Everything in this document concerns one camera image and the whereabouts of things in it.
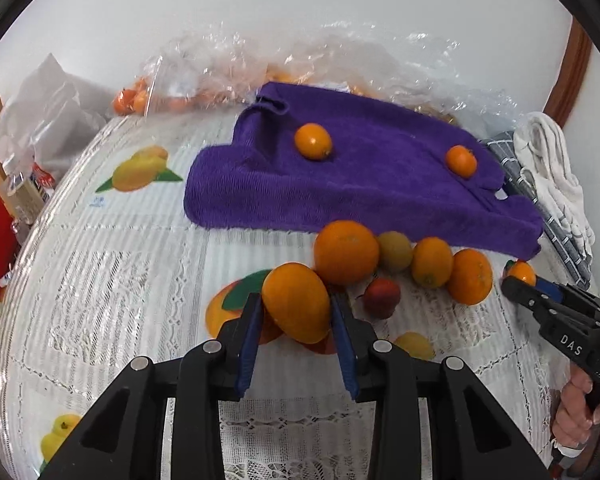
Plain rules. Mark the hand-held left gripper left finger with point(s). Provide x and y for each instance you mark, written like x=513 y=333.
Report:
x=247 y=347

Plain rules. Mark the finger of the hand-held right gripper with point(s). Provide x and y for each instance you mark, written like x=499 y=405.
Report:
x=547 y=286
x=525 y=299

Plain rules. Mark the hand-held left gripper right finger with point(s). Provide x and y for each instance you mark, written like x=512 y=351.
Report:
x=344 y=347

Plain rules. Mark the orange tangerine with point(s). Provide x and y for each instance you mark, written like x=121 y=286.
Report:
x=461 y=161
x=471 y=277
x=522 y=272

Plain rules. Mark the small red fruit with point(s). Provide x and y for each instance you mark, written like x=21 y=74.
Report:
x=382 y=299

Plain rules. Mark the orange kumquat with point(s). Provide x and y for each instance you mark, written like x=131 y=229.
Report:
x=431 y=262
x=296 y=302
x=313 y=142

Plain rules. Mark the large bumpy tangerine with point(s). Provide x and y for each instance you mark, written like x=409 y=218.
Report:
x=346 y=252

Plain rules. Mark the small yellow-green fruit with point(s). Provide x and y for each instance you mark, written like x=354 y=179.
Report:
x=395 y=251

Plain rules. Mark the person's right hand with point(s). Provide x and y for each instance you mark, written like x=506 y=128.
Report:
x=570 y=410

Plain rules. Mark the grey checked cloth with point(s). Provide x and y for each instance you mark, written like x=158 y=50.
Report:
x=560 y=232

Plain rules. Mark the white striped towel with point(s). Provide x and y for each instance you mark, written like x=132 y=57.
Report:
x=550 y=165

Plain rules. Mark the purple towel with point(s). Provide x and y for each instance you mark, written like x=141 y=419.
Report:
x=370 y=195

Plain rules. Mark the pile of bagged oranges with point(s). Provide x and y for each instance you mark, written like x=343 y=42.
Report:
x=130 y=100

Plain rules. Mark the clear plastic bottle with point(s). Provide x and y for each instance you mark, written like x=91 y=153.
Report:
x=22 y=190

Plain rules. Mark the large clear plastic bag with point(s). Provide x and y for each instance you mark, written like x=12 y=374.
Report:
x=380 y=65

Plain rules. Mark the small clear plastic bag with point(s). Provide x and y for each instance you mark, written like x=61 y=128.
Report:
x=195 y=65

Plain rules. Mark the white plastic bag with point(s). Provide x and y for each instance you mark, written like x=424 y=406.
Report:
x=45 y=110

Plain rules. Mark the brown wooden door frame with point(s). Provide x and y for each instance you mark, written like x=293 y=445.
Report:
x=572 y=75

